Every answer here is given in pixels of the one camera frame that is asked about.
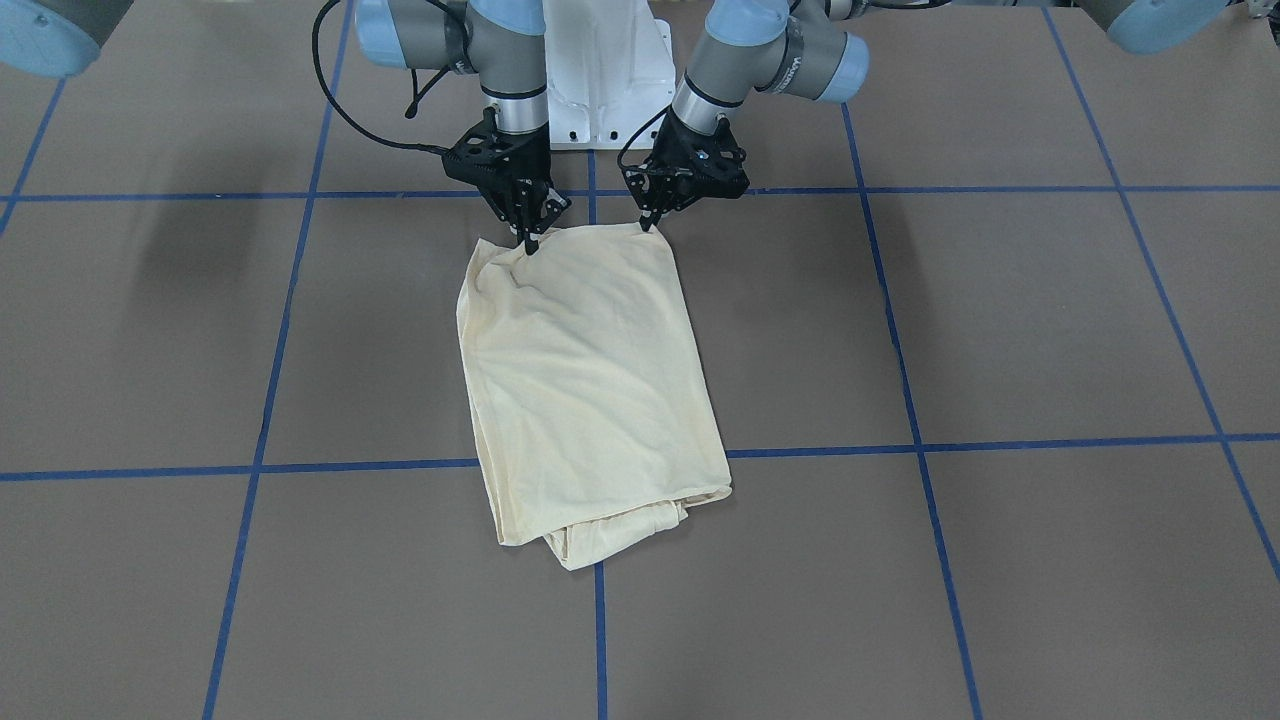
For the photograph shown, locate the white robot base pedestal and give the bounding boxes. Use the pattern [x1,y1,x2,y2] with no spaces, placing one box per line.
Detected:
[543,1,678,151]

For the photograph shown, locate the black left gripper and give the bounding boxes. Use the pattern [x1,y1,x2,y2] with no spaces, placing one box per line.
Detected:
[620,108,750,232]

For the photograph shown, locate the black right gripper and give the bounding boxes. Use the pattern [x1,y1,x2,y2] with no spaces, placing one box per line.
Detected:
[442,108,571,255]

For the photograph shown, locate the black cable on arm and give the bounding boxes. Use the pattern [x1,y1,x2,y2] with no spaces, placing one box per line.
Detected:
[312,0,471,158]
[616,104,673,173]

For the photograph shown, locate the cream long-sleeve printed shirt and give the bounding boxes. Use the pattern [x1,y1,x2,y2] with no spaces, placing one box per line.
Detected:
[456,223,732,571]

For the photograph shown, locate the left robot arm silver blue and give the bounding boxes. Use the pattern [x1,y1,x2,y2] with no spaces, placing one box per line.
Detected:
[617,1,945,231]

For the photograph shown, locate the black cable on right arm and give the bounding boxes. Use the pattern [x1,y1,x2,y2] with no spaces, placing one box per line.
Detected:
[312,0,471,158]

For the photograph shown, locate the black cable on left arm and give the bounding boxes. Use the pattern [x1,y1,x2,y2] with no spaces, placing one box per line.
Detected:
[616,104,673,173]

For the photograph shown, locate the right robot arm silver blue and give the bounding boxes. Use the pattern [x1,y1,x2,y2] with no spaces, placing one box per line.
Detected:
[1,1,570,254]

